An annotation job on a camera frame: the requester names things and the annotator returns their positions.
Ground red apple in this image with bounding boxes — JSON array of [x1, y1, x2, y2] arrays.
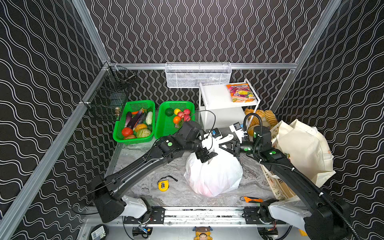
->
[[184, 115, 191, 122]]

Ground white plastic grocery bag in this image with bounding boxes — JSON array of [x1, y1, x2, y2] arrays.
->
[[184, 149, 243, 197]]

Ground cream canvas tote bag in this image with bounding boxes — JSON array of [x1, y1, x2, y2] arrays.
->
[[271, 120, 336, 187]]

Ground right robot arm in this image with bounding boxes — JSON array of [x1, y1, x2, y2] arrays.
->
[[219, 127, 361, 240]]

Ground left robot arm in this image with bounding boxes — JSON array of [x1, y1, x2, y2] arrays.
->
[[90, 121, 217, 223]]

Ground orange fruit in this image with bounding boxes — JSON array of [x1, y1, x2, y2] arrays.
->
[[173, 116, 182, 124]]

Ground white bread tray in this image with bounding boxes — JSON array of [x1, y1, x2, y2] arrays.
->
[[246, 110, 279, 137]]

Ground right green basket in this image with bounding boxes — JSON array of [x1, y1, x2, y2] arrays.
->
[[154, 101, 195, 139]]

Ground green basket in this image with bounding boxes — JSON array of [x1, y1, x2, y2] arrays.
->
[[154, 101, 195, 139], [113, 100, 156, 145]]

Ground white two-tier shelf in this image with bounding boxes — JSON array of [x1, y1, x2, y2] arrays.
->
[[199, 79, 261, 130]]

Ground yellow tape measure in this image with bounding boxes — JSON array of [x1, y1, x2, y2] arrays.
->
[[158, 175, 178, 192]]

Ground orange snack bag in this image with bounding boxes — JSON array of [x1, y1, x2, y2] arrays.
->
[[226, 83, 256, 103]]

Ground orange utility knife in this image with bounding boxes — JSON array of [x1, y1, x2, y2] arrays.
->
[[240, 196, 264, 203]]

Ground red tomato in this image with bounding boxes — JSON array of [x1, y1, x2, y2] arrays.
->
[[122, 127, 134, 138]]

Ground purple eggplant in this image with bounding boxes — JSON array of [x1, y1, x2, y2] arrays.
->
[[125, 112, 132, 128]]

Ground left green basket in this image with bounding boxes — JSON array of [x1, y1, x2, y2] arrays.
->
[[113, 100, 156, 145]]

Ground cartoon figure toy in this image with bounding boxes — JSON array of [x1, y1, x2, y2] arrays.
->
[[193, 226, 213, 240]]

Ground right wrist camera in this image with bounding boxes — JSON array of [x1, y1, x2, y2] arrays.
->
[[229, 122, 248, 143]]

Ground white wire basket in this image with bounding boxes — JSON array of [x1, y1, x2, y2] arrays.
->
[[165, 62, 232, 89]]

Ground metal base rail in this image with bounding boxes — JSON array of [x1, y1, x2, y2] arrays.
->
[[86, 205, 313, 227]]

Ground black wire basket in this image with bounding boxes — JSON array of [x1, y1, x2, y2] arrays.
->
[[84, 63, 138, 122]]

